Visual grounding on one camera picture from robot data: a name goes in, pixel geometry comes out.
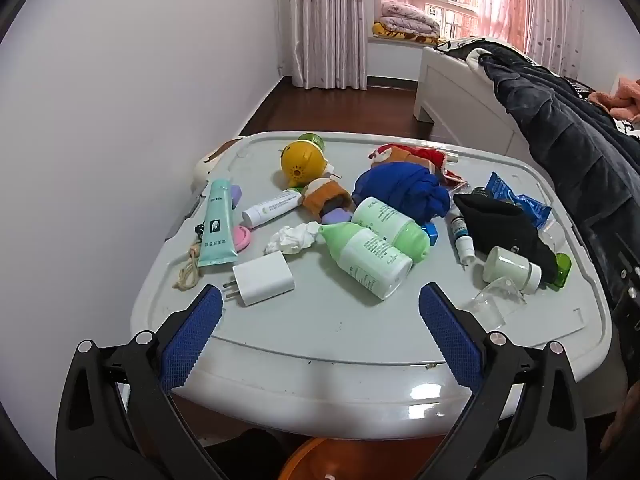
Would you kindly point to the small white dropper bottle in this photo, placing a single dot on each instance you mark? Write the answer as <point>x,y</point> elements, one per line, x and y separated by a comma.
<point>462,240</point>

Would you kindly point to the yellow tiger print blanket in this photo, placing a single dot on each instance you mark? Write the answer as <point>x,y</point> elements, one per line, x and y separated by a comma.
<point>400,37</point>

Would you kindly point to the black white patterned blanket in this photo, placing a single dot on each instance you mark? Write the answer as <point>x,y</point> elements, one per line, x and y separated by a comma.
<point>457,45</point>

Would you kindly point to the pink round case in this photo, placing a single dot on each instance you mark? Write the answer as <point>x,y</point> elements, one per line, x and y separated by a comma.
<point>243,237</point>

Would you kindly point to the green clear plastic cup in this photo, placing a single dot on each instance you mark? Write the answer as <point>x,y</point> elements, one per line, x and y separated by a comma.
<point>562,270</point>

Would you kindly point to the white bed frame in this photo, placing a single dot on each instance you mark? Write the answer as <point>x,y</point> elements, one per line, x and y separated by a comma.
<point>460,95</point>

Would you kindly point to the small black clip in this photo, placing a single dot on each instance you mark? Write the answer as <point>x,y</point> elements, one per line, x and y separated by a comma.
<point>200,230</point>

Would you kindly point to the crumpled white tissue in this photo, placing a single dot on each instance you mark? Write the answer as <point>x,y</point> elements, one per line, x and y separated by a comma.
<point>292,237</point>

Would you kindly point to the brown plush doll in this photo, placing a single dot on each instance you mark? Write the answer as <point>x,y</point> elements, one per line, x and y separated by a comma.
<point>325,195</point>

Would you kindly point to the white plastic table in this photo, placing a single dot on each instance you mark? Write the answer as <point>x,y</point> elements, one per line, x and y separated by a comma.
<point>340,340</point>

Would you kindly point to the black sock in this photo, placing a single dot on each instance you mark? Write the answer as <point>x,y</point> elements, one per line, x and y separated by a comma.
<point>505,230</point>

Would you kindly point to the white charger plug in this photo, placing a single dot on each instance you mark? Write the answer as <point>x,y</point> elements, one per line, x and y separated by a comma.
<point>262,277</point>

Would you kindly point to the dark padded coat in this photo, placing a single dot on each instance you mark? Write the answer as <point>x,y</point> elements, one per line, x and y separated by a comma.
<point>565,125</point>

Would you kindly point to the small blue box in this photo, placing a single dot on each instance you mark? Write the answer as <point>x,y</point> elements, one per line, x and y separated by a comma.
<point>431,234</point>

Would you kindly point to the blue foil packet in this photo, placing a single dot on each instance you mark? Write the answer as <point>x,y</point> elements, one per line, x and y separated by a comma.
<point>522,202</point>

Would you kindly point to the teal cream tube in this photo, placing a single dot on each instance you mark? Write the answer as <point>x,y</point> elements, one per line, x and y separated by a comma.
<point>217,225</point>

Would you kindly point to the purple plastic case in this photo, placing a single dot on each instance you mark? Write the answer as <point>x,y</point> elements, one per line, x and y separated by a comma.
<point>235,193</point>

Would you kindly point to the white pill jar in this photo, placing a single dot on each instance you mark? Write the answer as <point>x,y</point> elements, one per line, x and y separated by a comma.
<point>510,267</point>

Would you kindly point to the white bottle green cap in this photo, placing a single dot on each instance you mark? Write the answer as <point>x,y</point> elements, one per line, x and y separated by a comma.
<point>370,260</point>
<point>395,227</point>

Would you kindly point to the grey patterned curtain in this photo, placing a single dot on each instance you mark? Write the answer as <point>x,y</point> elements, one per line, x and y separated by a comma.
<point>552,10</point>
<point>327,20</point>

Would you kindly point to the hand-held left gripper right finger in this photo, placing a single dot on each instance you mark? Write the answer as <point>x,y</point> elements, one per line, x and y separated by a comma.
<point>450,340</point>

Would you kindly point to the folded pink quilt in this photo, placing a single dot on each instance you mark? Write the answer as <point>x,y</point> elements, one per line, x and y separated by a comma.
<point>407,17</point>

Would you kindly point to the blue cloth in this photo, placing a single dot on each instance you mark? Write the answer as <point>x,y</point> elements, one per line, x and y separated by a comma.
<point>400,192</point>

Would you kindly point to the white tube green print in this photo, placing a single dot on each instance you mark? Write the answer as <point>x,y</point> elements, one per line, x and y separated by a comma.
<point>270,207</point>

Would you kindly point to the orange plastic basin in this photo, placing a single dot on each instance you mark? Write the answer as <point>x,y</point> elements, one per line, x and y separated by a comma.
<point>345,460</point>

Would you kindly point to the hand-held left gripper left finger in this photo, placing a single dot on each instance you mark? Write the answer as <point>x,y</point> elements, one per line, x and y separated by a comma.
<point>192,340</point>

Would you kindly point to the yellow round toy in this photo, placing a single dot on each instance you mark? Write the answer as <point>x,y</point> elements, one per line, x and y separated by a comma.
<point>301,164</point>

